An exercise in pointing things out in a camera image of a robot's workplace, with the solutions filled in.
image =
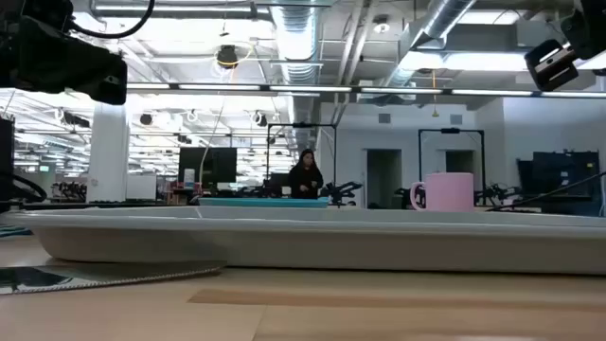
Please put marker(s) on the pale teal cloth napkin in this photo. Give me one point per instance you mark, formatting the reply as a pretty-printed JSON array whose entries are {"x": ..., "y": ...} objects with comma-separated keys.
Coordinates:
[{"x": 12, "y": 230}]

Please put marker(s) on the dark monitor bank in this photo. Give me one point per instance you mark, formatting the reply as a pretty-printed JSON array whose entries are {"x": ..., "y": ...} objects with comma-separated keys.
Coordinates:
[{"x": 563, "y": 180}]

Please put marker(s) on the person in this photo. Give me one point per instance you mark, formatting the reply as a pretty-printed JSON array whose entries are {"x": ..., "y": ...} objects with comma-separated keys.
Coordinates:
[{"x": 305, "y": 180}]

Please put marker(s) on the silver ribbed ventilation duct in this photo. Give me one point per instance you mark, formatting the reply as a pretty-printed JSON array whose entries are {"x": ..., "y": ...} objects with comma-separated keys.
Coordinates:
[
  {"x": 297, "y": 38},
  {"x": 445, "y": 19}
]

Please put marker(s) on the black hanging ceiling device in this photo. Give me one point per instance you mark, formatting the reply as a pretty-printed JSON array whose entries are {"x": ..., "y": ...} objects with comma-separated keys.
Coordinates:
[{"x": 227, "y": 56}]

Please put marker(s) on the blue round plate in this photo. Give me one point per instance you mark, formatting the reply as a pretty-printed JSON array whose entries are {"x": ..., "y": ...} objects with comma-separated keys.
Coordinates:
[{"x": 265, "y": 202}]

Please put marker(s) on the white building column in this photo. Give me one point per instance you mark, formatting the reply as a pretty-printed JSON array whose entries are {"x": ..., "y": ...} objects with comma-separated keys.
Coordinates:
[{"x": 108, "y": 151}]

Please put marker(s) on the black equipment stand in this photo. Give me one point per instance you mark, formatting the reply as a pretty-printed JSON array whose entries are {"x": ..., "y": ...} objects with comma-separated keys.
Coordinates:
[{"x": 5, "y": 161}]

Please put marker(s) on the black metal rig frame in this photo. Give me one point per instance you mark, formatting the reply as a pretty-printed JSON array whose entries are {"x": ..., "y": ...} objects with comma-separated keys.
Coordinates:
[
  {"x": 301, "y": 125},
  {"x": 450, "y": 130}
]

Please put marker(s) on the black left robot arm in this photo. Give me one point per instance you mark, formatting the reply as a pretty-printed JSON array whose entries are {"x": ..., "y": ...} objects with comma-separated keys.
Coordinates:
[{"x": 19, "y": 7}]

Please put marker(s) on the large grey plastic tray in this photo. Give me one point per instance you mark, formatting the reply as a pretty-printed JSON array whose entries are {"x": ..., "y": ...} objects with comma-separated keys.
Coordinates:
[{"x": 303, "y": 246}]

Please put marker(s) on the pink ceramic mug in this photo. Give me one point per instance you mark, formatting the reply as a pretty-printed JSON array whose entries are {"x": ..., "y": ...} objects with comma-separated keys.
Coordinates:
[{"x": 447, "y": 192}]

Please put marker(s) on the black bar with light strips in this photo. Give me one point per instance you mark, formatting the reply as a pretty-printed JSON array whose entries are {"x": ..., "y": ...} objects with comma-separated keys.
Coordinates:
[{"x": 331, "y": 88}]

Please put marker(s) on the white storage box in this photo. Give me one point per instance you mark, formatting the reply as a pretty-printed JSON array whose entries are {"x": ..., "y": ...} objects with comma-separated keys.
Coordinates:
[{"x": 140, "y": 187}]

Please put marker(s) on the black background robot arm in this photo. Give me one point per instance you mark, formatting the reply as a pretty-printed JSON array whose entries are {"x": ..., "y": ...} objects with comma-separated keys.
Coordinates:
[
  {"x": 343, "y": 190},
  {"x": 497, "y": 193}
]

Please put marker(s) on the black computer monitor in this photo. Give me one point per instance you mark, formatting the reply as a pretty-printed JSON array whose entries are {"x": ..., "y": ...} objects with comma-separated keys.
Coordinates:
[{"x": 218, "y": 166}]

